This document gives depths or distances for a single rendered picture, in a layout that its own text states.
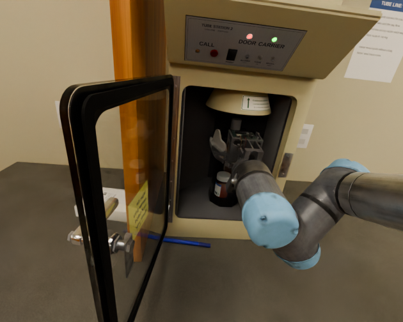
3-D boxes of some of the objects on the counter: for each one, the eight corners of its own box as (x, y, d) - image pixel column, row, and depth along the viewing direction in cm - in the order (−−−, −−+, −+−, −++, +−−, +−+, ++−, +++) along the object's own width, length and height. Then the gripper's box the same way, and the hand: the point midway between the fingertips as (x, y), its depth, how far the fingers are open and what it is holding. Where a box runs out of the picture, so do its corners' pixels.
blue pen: (162, 239, 61) (162, 236, 60) (210, 245, 61) (210, 242, 60) (162, 241, 60) (162, 239, 59) (210, 248, 60) (210, 245, 59)
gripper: (299, 155, 41) (267, 121, 59) (209, 148, 40) (204, 115, 57) (286, 190, 45) (260, 148, 63) (204, 185, 44) (201, 144, 62)
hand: (231, 142), depth 61 cm, fingers open, 12 cm apart
